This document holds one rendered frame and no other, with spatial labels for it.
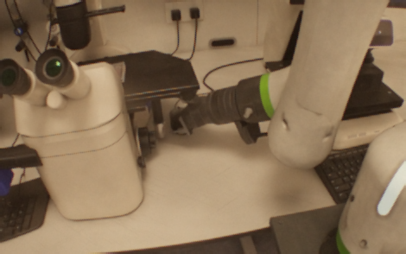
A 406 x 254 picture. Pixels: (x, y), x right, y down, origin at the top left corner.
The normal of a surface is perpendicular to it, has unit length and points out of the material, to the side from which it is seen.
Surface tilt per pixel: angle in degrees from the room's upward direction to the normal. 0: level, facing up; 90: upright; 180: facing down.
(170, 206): 0
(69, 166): 91
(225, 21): 90
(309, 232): 0
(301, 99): 90
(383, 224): 90
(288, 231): 0
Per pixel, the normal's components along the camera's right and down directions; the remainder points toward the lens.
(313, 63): -0.69, 0.48
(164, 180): -0.04, -0.80
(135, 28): 0.18, 0.58
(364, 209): -0.95, 0.22
